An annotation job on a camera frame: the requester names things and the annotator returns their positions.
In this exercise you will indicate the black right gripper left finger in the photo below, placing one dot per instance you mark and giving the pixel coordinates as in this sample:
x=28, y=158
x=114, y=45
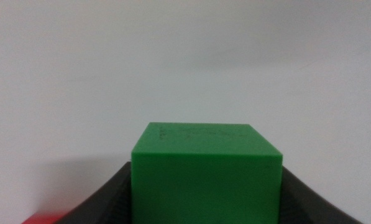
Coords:
x=107, y=202

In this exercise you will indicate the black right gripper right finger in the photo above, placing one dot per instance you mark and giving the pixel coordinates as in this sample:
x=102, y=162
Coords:
x=303, y=205

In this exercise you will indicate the red cube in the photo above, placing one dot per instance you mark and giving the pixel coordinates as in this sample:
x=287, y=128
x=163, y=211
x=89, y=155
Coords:
x=45, y=219

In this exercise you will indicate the green cube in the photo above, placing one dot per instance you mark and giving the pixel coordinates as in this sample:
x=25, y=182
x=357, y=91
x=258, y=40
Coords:
x=204, y=180

